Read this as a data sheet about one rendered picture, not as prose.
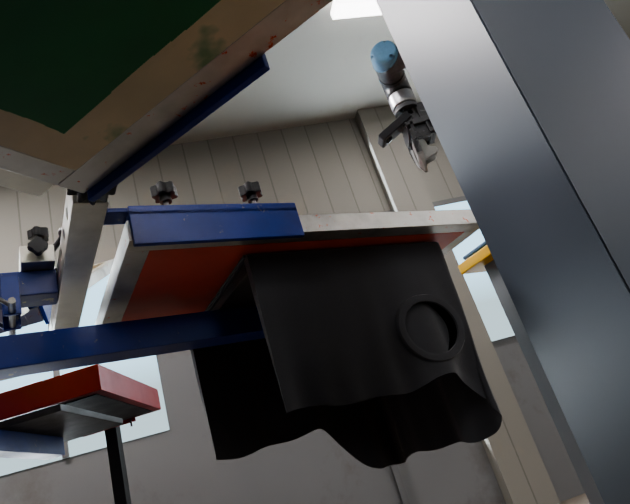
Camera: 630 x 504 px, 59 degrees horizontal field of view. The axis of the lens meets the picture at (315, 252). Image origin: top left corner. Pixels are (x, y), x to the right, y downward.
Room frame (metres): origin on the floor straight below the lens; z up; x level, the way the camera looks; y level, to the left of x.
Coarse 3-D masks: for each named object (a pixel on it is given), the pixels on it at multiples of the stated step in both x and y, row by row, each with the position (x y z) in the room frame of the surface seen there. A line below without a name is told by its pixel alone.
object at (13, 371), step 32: (160, 320) 1.02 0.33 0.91; (192, 320) 1.06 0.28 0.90; (224, 320) 1.10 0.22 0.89; (256, 320) 1.13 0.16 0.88; (0, 352) 0.87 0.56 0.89; (32, 352) 0.90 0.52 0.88; (64, 352) 0.93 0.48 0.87; (96, 352) 0.96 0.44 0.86; (128, 352) 1.00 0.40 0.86; (160, 352) 1.06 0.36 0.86
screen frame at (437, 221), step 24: (312, 216) 0.94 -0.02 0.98; (336, 216) 0.97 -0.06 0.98; (360, 216) 1.00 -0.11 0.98; (384, 216) 1.03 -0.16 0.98; (408, 216) 1.06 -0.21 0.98; (432, 216) 1.10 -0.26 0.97; (456, 216) 1.13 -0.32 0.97; (120, 240) 0.80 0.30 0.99; (264, 240) 0.90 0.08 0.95; (288, 240) 0.94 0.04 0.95; (312, 240) 0.97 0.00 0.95; (456, 240) 1.23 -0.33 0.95; (120, 264) 0.83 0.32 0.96; (120, 288) 0.91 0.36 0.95; (120, 312) 1.02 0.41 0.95
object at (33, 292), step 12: (0, 276) 0.88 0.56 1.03; (24, 276) 0.90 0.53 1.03; (36, 276) 0.91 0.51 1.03; (48, 276) 0.92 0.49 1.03; (24, 288) 0.90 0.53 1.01; (36, 288) 0.91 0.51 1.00; (48, 288) 0.92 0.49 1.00; (24, 300) 0.92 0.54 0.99; (36, 300) 0.93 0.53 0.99; (48, 300) 0.95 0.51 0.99
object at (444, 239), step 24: (336, 240) 1.01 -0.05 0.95; (360, 240) 1.05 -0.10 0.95; (384, 240) 1.09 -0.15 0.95; (408, 240) 1.13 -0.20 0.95; (432, 240) 1.18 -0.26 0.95; (144, 264) 0.85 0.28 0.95; (168, 264) 0.88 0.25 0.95; (192, 264) 0.91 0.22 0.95; (216, 264) 0.94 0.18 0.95; (144, 288) 0.94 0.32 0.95; (168, 288) 0.98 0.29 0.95; (192, 288) 1.02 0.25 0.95; (216, 288) 1.06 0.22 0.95
